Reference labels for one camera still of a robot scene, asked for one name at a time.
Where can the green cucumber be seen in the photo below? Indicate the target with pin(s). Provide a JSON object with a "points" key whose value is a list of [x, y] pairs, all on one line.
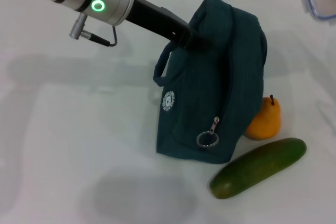
{"points": [[258, 167]]}

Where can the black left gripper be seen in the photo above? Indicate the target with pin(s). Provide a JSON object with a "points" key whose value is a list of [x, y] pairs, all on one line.
{"points": [[155, 19]]}

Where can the yellow pear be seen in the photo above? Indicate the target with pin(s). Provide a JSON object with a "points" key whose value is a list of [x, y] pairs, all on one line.
{"points": [[267, 124]]}

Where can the teal insulated lunch bag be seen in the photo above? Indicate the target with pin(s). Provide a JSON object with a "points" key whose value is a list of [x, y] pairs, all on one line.
{"points": [[210, 98]]}

